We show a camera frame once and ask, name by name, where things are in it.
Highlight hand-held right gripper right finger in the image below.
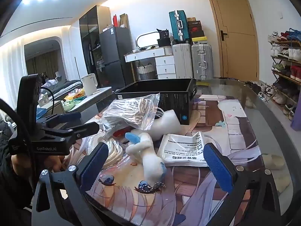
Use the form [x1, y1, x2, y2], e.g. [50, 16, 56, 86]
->
[203, 143, 282, 226]

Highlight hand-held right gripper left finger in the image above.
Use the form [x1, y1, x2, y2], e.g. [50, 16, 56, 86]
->
[32, 143, 132, 226]

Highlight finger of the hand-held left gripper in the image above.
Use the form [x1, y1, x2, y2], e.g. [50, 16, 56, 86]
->
[67, 122, 100, 139]
[58, 112, 82, 124]

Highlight beige rope coil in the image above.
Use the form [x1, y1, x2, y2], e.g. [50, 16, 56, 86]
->
[85, 132, 124, 168]

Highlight zip bag of white cables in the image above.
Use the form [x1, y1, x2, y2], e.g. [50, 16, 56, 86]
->
[103, 93, 161, 131]

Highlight white printed packet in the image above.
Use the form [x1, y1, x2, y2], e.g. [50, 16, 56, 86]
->
[157, 131, 209, 167]

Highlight white and blue plush toy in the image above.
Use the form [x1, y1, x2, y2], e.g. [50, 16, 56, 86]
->
[125, 132, 168, 192]

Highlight white cable bundle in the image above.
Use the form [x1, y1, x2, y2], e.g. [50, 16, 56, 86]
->
[155, 107, 166, 120]

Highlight black storage box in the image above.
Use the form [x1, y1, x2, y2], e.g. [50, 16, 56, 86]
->
[115, 78, 197, 126]

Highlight person's left forearm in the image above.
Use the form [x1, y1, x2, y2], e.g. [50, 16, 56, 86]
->
[0, 144, 41, 226]

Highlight person's left hand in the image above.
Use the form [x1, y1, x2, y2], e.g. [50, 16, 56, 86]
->
[11, 154, 69, 173]

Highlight colourful packet pile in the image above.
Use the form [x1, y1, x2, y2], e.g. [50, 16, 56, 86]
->
[63, 88, 86, 111]

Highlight bed with dark blanket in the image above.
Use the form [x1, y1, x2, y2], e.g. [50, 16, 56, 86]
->
[39, 78, 83, 102]

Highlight red and white packet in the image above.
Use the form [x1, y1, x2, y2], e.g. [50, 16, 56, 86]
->
[113, 126, 132, 138]

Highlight white electric kettle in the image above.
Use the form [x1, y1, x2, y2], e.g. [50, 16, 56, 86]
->
[81, 73, 97, 95]

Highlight grey side table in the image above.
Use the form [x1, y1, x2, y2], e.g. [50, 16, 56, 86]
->
[62, 87, 114, 123]

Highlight printed desk mat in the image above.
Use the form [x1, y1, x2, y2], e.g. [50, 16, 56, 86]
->
[63, 94, 267, 226]

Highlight white curtain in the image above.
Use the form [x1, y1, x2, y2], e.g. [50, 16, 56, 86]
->
[0, 38, 27, 98]

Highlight beige slipper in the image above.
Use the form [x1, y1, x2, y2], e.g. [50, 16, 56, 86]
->
[261, 154, 286, 170]
[275, 169, 292, 194]

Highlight black refrigerator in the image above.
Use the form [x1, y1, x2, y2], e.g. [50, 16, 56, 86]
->
[99, 27, 135, 91]

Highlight black glass cabinet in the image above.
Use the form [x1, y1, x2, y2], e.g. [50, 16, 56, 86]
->
[79, 5, 112, 89]

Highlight wicker basket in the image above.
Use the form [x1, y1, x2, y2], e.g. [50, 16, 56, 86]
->
[137, 63, 157, 81]

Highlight loose shoe pile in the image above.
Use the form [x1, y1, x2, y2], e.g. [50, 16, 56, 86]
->
[244, 80, 274, 103]

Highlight purple yoga mat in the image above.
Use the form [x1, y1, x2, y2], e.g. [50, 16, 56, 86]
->
[290, 105, 301, 131]

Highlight white desk with drawers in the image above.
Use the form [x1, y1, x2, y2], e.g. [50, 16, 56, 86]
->
[124, 47, 177, 80]

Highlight oval mirror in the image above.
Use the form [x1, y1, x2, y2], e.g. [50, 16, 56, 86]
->
[136, 31, 163, 50]

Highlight silver suitcase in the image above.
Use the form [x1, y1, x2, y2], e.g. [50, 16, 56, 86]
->
[190, 44, 214, 80]

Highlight flat cardboard box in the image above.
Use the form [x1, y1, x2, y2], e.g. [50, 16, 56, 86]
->
[119, 13, 129, 28]

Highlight white suitcase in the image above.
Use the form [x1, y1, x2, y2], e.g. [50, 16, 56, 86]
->
[172, 43, 194, 79]

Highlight wooden shoe rack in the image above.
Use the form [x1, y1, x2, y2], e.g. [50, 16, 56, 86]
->
[268, 36, 301, 123]

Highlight black tote bag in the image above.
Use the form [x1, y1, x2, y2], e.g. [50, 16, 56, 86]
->
[156, 29, 171, 48]

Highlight tan wooden door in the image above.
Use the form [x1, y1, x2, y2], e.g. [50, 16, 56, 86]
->
[205, 0, 259, 82]

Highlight rows of racked shoes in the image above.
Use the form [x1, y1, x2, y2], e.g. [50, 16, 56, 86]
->
[268, 28, 301, 121]

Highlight teal suitcase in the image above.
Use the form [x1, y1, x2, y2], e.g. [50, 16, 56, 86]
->
[169, 10, 191, 45]

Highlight black cable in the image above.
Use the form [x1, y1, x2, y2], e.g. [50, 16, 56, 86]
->
[0, 98, 36, 178]

